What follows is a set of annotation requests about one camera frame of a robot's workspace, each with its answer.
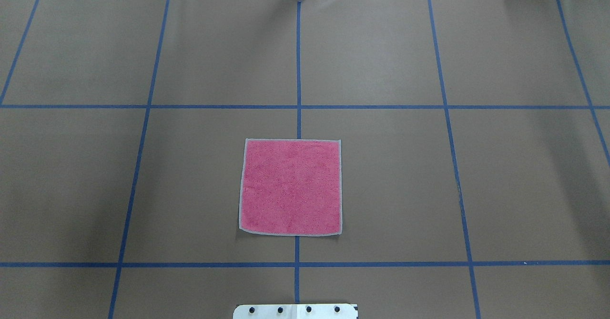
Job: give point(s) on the pink and grey towel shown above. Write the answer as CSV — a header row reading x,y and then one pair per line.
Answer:
x,y
291,187

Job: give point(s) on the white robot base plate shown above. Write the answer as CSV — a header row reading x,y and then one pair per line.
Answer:
x,y
297,311

